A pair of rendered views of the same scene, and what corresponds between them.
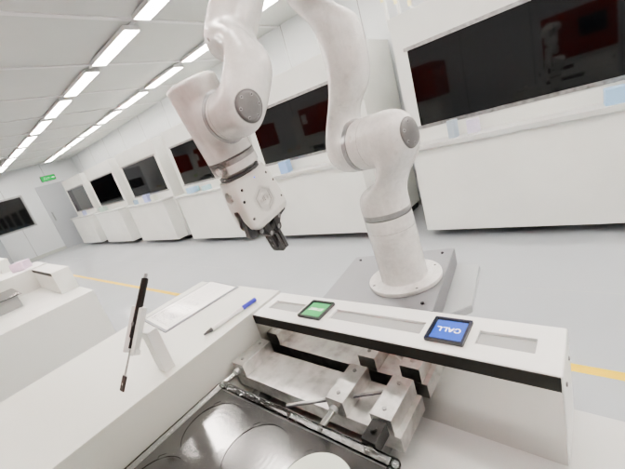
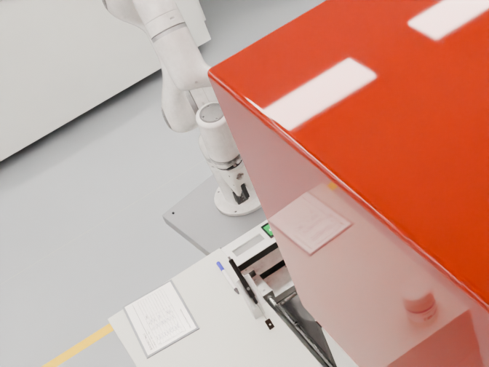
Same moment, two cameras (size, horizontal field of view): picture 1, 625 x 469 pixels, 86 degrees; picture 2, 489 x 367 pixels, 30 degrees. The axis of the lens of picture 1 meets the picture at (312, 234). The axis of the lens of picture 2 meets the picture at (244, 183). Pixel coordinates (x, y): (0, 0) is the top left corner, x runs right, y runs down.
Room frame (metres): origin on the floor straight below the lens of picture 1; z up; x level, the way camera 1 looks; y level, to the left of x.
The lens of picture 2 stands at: (-0.36, 1.61, 2.58)
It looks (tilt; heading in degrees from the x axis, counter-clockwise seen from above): 38 degrees down; 302
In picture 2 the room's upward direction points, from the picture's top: 23 degrees counter-clockwise
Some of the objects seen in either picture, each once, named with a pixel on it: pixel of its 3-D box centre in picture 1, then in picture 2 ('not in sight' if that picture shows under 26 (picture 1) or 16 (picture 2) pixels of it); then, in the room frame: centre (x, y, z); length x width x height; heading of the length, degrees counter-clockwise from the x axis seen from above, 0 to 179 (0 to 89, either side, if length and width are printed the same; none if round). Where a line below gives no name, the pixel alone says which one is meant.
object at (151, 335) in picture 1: (143, 343); (253, 300); (0.54, 0.34, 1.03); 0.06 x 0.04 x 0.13; 137
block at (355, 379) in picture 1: (349, 387); not in sight; (0.45, 0.02, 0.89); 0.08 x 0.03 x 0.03; 137
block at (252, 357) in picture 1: (253, 355); (260, 288); (0.61, 0.19, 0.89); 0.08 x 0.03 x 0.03; 137
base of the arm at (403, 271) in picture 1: (396, 247); (233, 171); (0.80, -0.20, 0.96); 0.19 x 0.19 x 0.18
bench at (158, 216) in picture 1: (164, 191); not in sight; (7.39, 2.78, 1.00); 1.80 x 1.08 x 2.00; 47
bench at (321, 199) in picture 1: (323, 152); not in sight; (4.38, -0.43, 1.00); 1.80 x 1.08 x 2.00; 47
